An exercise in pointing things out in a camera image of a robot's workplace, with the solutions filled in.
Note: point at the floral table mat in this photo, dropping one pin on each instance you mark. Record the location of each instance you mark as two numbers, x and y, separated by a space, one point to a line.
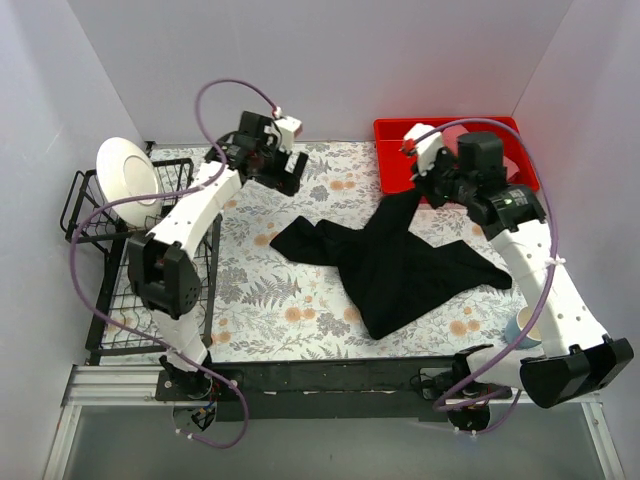
266 308

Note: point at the blue ceramic mug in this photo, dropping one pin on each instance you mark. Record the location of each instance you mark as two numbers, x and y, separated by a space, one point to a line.
516 325

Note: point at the red plastic bin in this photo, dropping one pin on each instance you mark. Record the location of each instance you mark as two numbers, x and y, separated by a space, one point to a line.
395 167

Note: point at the black wire dish rack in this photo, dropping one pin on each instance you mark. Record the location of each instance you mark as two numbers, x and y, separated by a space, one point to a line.
109 234

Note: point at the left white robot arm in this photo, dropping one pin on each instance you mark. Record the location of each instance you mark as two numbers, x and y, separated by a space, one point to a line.
161 270

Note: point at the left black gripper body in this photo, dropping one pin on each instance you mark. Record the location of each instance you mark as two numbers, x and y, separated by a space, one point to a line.
288 175

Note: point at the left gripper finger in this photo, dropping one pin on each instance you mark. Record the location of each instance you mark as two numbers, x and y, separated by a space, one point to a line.
283 182
296 164

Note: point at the white ceramic plate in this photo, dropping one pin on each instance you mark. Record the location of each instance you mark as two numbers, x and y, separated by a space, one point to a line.
124 171

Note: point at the aluminium frame rail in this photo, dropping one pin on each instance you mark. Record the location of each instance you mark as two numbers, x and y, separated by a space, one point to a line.
112 386

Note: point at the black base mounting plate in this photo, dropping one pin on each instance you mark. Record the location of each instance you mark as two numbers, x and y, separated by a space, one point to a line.
344 389

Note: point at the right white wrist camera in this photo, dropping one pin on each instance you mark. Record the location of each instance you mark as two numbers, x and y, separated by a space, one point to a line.
422 143

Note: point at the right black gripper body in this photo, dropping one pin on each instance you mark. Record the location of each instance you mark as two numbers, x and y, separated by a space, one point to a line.
430 183

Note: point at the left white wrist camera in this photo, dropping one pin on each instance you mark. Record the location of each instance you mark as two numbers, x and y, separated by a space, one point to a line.
288 129

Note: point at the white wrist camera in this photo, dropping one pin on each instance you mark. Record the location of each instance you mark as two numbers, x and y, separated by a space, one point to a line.
288 129
422 143

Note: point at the black t shirt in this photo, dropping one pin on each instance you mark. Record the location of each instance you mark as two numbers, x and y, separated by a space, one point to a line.
391 275

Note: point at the rolled pink t shirt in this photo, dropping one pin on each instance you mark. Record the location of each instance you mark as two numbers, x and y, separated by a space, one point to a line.
450 138

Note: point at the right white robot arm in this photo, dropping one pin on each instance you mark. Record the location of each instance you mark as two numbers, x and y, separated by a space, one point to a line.
579 356

